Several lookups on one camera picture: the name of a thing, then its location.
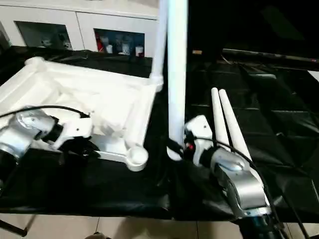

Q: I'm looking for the white plastic table top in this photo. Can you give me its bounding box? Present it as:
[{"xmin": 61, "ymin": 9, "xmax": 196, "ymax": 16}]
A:
[{"xmin": 0, "ymin": 56, "xmax": 165, "ymax": 173}]

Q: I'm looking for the white plastic table leg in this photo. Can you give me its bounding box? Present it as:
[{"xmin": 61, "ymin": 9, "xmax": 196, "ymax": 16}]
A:
[
  {"xmin": 218, "ymin": 89, "xmax": 253, "ymax": 162},
  {"xmin": 165, "ymin": 0, "xmax": 189, "ymax": 161},
  {"xmin": 149, "ymin": 0, "xmax": 168, "ymax": 85},
  {"xmin": 210, "ymin": 87, "xmax": 233, "ymax": 147}
]

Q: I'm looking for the black mat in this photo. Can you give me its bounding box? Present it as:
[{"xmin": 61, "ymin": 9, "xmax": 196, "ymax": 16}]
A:
[{"xmin": 0, "ymin": 44, "xmax": 319, "ymax": 222}]

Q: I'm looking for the white cabinet with glass doors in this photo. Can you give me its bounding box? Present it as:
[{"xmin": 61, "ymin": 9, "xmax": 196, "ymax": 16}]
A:
[{"xmin": 0, "ymin": 0, "xmax": 160, "ymax": 58}]

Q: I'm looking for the black backdrop cloth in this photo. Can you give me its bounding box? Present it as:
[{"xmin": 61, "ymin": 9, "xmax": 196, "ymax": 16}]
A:
[{"xmin": 186, "ymin": 0, "xmax": 319, "ymax": 58}]

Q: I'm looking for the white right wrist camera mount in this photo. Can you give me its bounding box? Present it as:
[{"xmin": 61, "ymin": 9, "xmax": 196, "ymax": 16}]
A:
[{"xmin": 184, "ymin": 114, "xmax": 214, "ymax": 166}]

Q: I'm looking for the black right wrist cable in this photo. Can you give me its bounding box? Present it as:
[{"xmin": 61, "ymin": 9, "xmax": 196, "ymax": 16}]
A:
[{"xmin": 193, "ymin": 135, "xmax": 310, "ymax": 239}]

